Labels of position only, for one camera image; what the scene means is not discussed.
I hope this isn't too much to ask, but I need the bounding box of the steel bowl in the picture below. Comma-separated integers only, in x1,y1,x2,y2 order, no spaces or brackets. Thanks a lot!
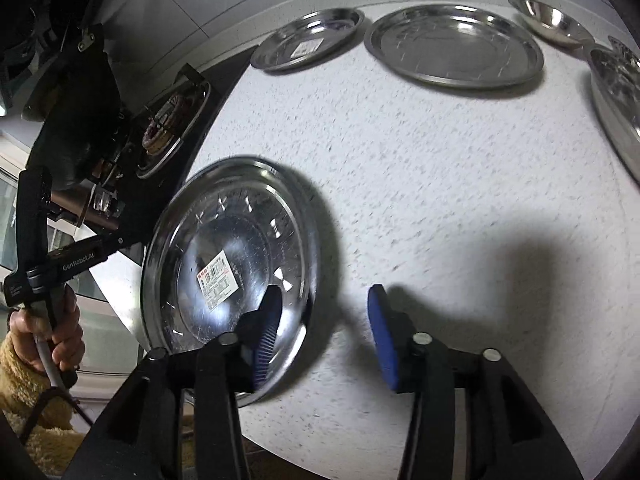
509,0,596,50

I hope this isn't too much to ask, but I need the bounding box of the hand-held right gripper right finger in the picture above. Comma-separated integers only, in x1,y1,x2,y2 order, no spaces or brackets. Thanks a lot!
367,284,586,480

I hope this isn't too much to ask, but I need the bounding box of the black cable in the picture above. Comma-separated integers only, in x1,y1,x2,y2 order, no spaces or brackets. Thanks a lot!
20,385,96,443

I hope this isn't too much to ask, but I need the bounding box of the gas stove burner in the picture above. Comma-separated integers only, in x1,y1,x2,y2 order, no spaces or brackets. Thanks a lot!
135,80,211,181

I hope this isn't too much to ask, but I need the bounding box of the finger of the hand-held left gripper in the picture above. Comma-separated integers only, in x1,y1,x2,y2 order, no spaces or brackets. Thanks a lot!
92,235,127,261

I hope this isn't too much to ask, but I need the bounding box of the person's left hand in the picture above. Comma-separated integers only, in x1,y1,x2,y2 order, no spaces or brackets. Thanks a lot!
9,287,85,376

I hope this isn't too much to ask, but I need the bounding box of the large labelled steel plate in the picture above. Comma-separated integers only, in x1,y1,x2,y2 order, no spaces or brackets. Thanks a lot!
141,156,321,408

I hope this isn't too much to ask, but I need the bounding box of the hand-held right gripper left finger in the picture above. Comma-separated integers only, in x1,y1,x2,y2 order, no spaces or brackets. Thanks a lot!
62,284,283,480

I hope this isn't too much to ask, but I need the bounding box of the patterned steel plate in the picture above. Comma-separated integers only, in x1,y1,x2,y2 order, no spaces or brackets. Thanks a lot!
587,35,640,186

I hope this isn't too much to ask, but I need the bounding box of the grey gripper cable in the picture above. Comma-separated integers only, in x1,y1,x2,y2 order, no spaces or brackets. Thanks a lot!
30,327,66,391

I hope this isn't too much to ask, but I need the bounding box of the small labelled steel plate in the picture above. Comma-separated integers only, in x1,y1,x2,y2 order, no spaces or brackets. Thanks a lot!
250,7,366,72

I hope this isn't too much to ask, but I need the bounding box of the large plain steel plate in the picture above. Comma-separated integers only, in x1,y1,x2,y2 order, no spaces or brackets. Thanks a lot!
363,4,545,90

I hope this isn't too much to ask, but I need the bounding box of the person's left forearm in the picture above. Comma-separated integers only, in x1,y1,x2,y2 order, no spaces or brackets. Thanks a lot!
0,332,101,476

